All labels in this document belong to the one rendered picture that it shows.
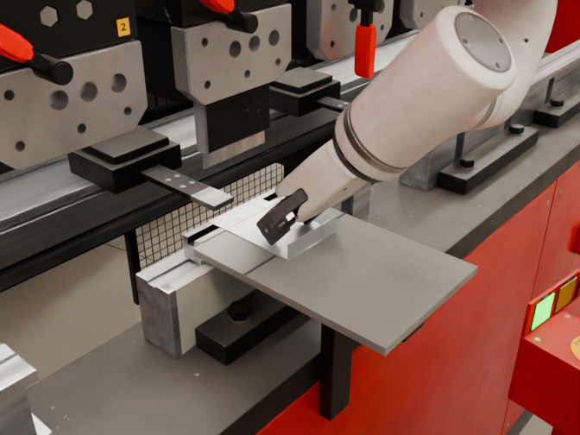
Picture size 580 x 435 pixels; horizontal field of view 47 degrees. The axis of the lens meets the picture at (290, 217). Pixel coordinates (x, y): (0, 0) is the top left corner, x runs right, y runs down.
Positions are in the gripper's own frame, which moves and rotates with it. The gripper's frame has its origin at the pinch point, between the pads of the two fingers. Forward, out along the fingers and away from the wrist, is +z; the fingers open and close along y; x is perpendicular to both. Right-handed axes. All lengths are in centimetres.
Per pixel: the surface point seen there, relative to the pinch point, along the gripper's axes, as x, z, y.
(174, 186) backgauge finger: -13.3, 13.9, 1.3
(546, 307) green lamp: 29.7, 2.0, -32.5
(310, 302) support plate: 9.3, -4.8, 8.5
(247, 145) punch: -10.2, 0.5, -1.5
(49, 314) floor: -37, 167, -33
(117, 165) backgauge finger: -20.4, 17.7, 4.3
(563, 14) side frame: -24, 46, -215
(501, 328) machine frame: 36, 31, -57
